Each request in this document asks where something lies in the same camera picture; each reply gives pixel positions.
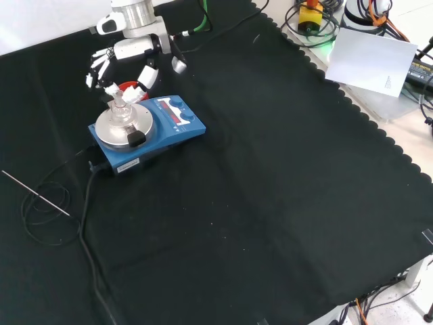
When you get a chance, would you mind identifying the thin black coiled cable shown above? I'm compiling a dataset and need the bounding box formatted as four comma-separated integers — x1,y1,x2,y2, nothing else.
20,147,93,246

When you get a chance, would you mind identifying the blue heater with steel plate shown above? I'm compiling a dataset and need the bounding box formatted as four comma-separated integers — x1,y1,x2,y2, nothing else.
87,95,207,177

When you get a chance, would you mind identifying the thin metal probe rod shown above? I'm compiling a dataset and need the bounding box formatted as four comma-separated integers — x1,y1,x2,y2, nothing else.
1,170,72,218

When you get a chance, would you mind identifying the thick black power cable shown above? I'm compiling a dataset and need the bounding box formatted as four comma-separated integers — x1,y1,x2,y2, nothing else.
79,161,121,325

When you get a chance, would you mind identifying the yellow stop button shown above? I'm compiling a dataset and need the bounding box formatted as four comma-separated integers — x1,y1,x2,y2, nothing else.
297,0,325,34

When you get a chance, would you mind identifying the orange cable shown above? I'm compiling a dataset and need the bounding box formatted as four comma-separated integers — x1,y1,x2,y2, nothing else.
367,0,411,43

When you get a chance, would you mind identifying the black power adapter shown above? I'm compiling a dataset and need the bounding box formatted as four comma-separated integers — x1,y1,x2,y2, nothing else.
403,56,433,91

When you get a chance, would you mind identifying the pale white board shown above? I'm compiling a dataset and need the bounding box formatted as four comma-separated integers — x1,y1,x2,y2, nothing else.
324,27,419,99

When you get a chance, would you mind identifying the red ribbed rubber flask ring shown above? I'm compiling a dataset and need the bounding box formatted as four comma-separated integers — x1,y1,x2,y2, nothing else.
116,80,150,101

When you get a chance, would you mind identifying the white wrist camera shell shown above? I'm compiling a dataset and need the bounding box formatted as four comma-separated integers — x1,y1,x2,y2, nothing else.
96,13,124,35

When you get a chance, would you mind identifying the green cable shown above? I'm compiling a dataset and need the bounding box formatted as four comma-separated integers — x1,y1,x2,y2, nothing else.
181,0,214,37

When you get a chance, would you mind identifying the black bench cloth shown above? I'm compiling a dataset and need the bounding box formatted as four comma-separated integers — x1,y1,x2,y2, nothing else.
0,0,433,325

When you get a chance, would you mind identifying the clear glass round-bottom flask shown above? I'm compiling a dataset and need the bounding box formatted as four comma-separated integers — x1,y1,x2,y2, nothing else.
107,89,133,126

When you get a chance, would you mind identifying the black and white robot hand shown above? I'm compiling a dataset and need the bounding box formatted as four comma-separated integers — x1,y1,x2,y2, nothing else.
84,32,187,103

